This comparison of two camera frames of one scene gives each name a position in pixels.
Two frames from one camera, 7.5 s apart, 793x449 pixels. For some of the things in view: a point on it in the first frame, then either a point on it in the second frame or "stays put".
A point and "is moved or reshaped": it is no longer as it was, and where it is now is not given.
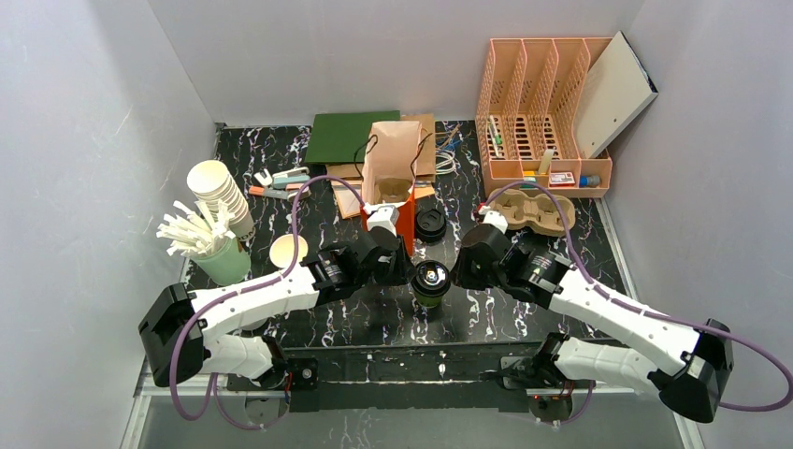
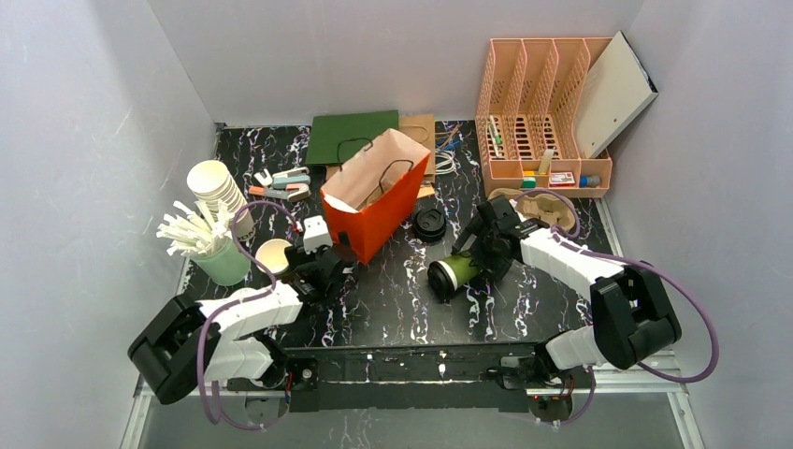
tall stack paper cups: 210,181 stays put
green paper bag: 343,137 stays put
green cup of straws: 208,242 stays put
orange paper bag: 389,172 is moved or reshaped
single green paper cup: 428,302 is moved or reshaped
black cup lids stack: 429,225 stays put
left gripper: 401,263 → 334,263
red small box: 563,179 stays put
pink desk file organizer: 526,124 stays put
